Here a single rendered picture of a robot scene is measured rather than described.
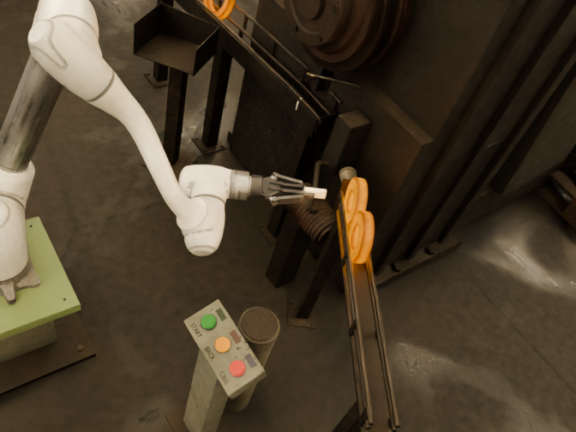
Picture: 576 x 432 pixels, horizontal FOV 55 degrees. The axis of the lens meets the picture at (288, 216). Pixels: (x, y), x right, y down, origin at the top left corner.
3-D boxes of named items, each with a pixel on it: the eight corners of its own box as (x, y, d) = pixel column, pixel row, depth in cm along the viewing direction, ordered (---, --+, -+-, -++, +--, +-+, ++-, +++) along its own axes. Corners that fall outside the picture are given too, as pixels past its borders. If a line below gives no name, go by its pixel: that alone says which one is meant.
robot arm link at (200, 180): (231, 179, 177) (227, 215, 171) (182, 174, 176) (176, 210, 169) (232, 159, 168) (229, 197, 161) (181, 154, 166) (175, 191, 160)
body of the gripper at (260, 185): (249, 184, 176) (278, 188, 177) (247, 204, 170) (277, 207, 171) (251, 167, 170) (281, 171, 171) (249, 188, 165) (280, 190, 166)
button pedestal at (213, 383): (202, 387, 198) (227, 294, 153) (237, 447, 187) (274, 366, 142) (161, 409, 190) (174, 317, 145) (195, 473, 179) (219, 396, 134)
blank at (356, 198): (364, 168, 176) (355, 166, 175) (370, 201, 165) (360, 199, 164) (350, 204, 186) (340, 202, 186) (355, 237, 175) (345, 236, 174)
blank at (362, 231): (370, 201, 165) (360, 199, 164) (378, 237, 153) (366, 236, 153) (355, 237, 175) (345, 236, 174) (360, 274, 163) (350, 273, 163)
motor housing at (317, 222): (282, 260, 243) (314, 175, 204) (311, 299, 233) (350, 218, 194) (258, 271, 237) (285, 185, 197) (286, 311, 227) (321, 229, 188)
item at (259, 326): (238, 375, 204) (266, 299, 166) (255, 402, 199) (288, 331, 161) (210, 389, 198) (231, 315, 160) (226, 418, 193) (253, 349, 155)
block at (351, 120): (340, 157, 210) (360, 106, 193) (353, 171, 207) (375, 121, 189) (318, 164, 205) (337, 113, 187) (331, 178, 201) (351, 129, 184)
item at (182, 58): (153, 136, 275) (160, 2, 222) (201, 157, 273) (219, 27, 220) (130, 160, 261) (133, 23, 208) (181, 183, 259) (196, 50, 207)
